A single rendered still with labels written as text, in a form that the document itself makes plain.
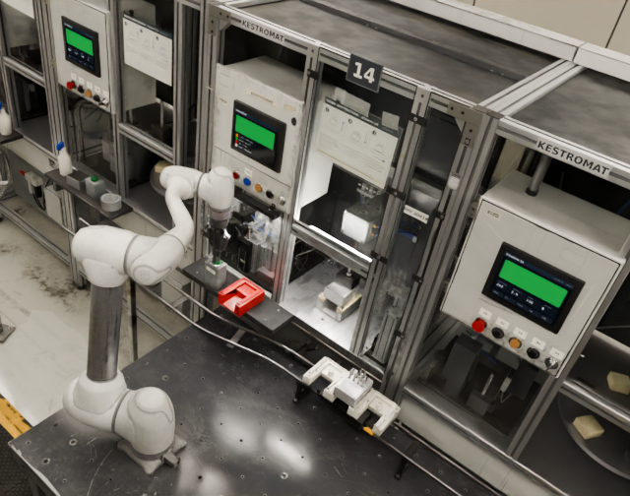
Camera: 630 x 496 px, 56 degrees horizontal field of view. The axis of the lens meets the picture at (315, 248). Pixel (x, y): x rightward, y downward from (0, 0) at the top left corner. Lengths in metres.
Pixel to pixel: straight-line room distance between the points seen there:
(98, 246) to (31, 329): 1.96
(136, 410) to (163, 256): 0.57
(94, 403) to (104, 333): 0.27
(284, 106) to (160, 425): 1.18
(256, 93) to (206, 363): 1.15
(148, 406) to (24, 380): 1.52
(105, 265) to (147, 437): 0.63
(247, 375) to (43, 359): 1.42
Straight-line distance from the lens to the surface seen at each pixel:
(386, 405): 2.35
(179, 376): 2.57
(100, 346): 2.10
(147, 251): 1.86
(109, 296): 2.00
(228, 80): 2.30
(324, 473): 2.35
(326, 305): 2.60
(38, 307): 3.95
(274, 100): 2.16
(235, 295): 2.58
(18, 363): 3.65
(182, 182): 2.32
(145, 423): 2.15
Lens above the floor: 2.63
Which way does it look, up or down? 36 degrees down
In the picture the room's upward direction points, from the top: 11 degrees clockwise
